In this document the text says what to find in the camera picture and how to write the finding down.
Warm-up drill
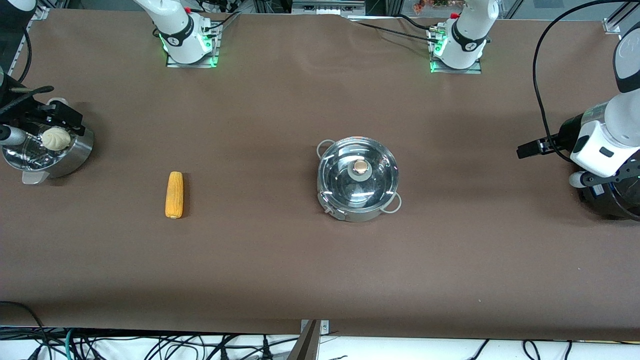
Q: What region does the yellow corn cob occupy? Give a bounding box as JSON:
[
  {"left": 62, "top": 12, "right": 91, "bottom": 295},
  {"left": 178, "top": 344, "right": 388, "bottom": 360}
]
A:
[{"left": 165, "top": 171, "right": 184, "bottom": 219}]

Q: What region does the glass pot lid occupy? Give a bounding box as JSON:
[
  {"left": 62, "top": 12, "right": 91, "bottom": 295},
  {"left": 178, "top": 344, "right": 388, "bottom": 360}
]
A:
[{"left": 318, "top": 137, "right": 399, "bottom": 210}]

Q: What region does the stainless steel steamer pot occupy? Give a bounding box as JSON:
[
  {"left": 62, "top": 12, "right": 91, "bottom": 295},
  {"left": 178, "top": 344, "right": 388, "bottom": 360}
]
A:
[{"left": 2, "top": 97, "right": 95, "bottom": 185}]

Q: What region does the white steamed bun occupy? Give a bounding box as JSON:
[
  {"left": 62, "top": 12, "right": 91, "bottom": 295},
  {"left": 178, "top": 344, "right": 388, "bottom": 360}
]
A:
[{"left": 41, "top": 127, "right": 72, "bottom": 152}]

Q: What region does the black rice cooker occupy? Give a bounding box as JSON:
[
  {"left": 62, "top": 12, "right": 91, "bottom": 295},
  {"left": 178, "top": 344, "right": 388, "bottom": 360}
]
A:
[{"left": 577, "top": 172, "right": 640, "bottom": 222}]

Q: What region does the orange red decoration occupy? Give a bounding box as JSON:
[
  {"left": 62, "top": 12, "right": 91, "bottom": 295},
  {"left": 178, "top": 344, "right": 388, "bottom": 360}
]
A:
[{"left": 412, "top": 0, "right": 463, "bottom": 13}]

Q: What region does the grey metal box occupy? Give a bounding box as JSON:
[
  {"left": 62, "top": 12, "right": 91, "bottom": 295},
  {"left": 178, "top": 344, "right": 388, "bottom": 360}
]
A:
[{"left": 291, "top": 0, "right": 367, "bottom": 16}]

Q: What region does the brown table cover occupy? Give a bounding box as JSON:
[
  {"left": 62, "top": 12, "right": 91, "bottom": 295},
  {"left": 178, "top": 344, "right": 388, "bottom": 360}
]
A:
[{"left": 0, "top": 9, "right": 640, "bottom": 341}]

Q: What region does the grey metal profile bar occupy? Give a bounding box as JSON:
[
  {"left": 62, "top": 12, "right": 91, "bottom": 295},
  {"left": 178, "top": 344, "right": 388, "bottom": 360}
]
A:
[{"left": 287, "top": 320, "right": 321, "bottom": 360}]

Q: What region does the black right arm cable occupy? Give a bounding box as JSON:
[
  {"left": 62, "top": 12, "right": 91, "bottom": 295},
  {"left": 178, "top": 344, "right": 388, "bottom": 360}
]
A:
[{"left": 0, "top": 25, "right": 54, "bottom": 111}]

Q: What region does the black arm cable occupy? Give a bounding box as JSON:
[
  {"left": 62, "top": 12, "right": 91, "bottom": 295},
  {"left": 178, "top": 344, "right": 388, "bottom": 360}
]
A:
[
  {"left": 532, "top": 0, "right": 640, "bottom": 163},
  {"left": 0, "top": 25, "right": 54, "bottom": 111}
]

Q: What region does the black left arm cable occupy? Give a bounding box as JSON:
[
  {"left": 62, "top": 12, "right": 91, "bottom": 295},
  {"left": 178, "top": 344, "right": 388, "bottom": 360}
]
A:
[{"left": 532, "top": 0, "right": 640, "bottom": 163}]

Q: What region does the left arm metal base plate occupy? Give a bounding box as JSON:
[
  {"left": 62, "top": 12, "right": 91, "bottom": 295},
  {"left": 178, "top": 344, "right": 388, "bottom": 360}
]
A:
[{"left": 429, "top": 25, "right": 483, "bottom": 75}]

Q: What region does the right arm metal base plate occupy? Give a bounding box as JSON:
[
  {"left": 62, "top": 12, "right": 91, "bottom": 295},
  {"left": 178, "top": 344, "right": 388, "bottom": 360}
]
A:
[{"left": 166, "top": 22, "right": 221, "bottom": 68}]

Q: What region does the black left base data cable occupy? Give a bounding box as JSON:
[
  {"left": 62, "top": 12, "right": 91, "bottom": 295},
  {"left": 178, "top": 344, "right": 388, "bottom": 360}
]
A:
[{"left": 395, "top": 14, "right": 437, "bottom": 32}]

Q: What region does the black right base cable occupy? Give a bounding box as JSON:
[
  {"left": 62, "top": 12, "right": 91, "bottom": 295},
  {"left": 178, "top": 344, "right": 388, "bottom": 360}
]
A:
[{"left": 202, "top": 12, "right": 241, "bottom": 32}]

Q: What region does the black left base power cable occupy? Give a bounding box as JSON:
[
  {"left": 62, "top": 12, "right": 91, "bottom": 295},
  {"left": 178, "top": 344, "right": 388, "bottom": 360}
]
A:
[{"left": 350, "top": 21, "right": 441, "bottom": 45}]

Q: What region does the black looping floor cable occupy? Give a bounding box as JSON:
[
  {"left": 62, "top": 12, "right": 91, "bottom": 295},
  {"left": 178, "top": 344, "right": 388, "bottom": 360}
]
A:
[{"left": 0, "top": 300, "right": 48, "bottom": 360}]

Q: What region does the small metal table bracket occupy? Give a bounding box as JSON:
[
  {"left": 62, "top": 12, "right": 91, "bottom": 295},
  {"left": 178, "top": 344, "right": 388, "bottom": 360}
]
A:
[{"left": 300, "top": 319, "right": 330, "bottom": 335}]

